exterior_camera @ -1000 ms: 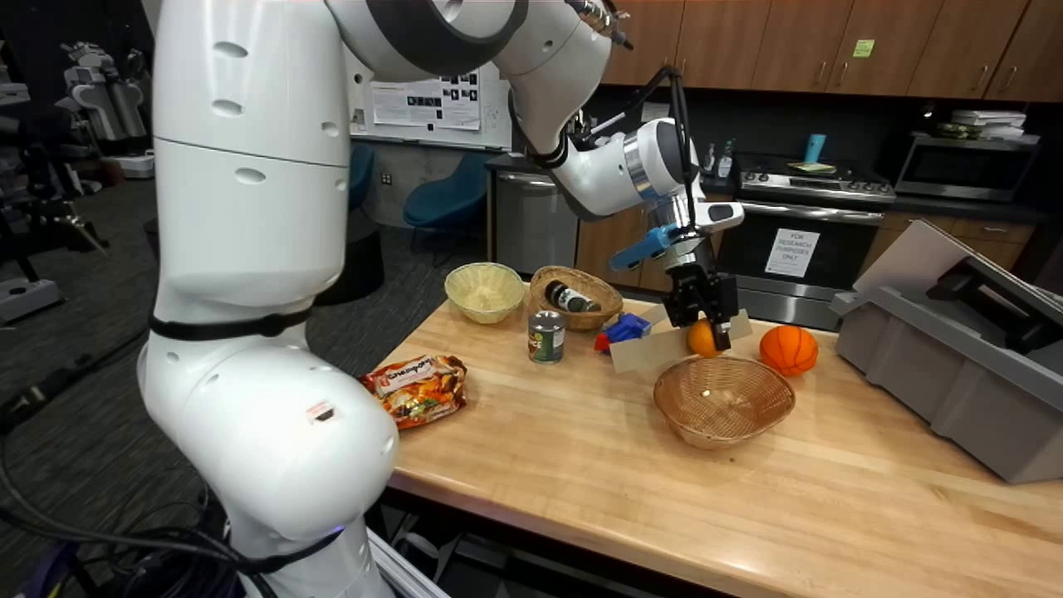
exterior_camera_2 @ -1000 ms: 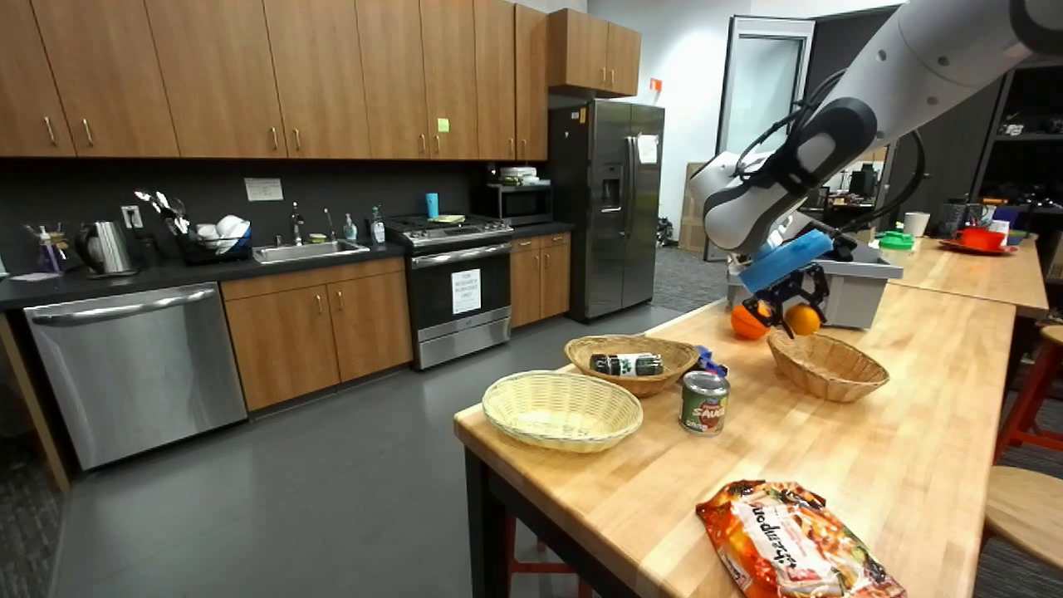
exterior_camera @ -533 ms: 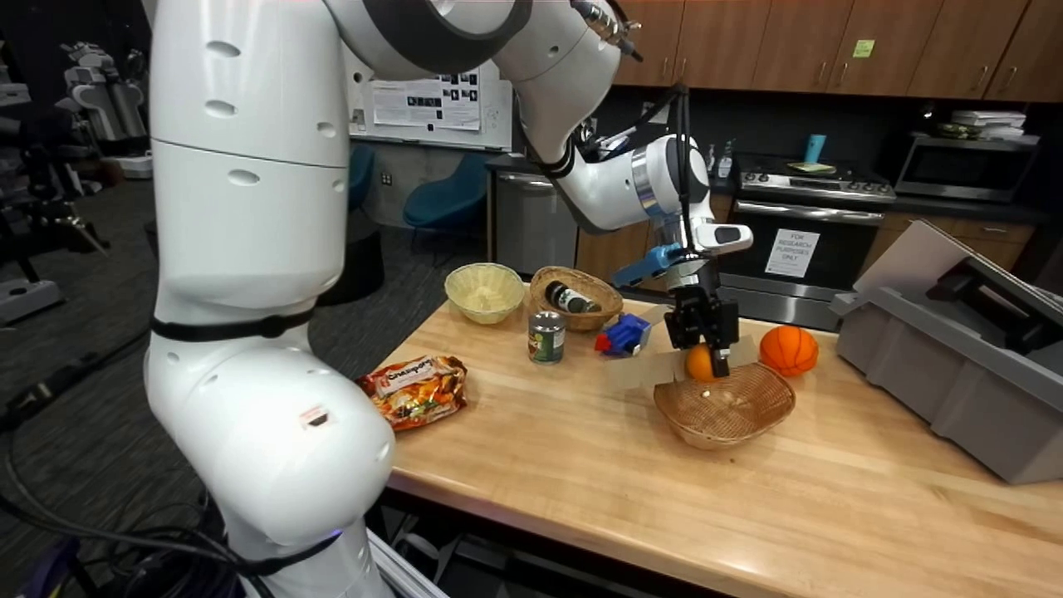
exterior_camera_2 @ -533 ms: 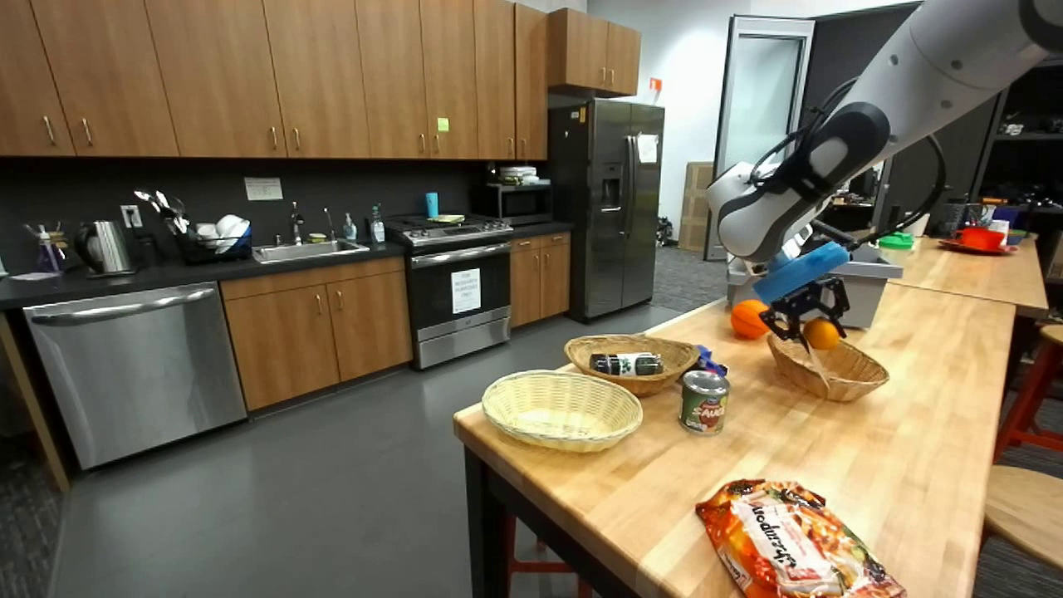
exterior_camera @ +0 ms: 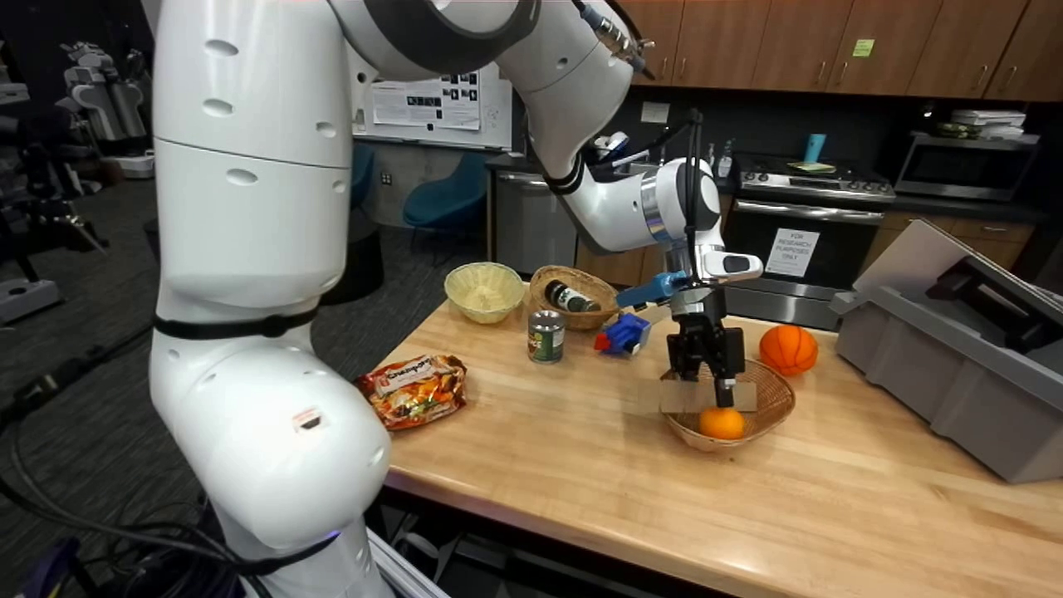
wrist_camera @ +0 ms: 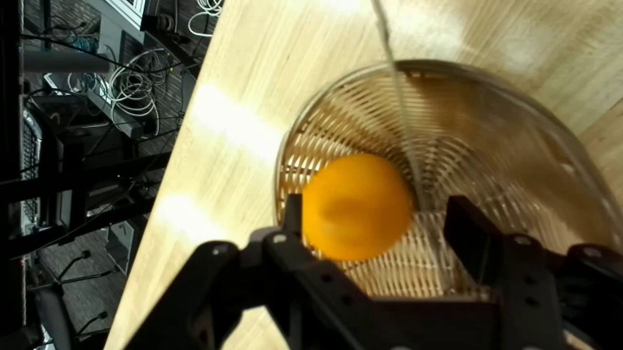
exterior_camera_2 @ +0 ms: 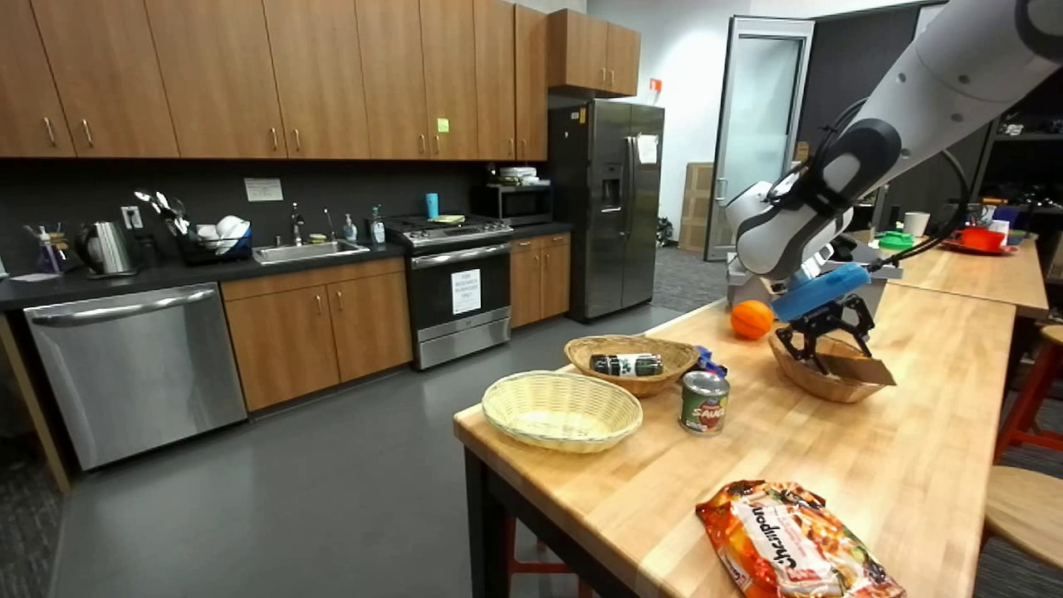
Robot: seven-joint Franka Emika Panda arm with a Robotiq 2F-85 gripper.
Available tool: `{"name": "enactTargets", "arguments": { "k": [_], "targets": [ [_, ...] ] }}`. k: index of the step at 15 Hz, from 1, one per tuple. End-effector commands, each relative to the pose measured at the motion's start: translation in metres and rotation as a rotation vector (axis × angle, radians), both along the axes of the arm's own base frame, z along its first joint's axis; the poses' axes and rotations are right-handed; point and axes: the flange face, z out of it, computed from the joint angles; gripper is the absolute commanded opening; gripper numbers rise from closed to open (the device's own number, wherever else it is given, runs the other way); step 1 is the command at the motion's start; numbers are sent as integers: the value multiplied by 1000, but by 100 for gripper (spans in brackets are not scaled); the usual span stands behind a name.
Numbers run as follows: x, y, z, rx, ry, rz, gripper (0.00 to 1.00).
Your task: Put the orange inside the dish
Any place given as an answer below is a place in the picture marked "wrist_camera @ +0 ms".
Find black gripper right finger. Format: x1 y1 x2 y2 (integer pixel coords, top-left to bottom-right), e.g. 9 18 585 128
443 195 623 350

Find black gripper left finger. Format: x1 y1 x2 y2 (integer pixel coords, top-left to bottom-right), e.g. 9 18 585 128
122 193 391 350

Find orange fruit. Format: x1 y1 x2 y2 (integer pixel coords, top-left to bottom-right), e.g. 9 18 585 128
299 152 416 265

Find round brown wicker basket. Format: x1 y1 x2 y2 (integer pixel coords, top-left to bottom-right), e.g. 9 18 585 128
272 58 623 350

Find white cable bundle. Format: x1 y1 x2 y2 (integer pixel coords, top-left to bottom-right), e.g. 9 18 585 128
95 0 225 127

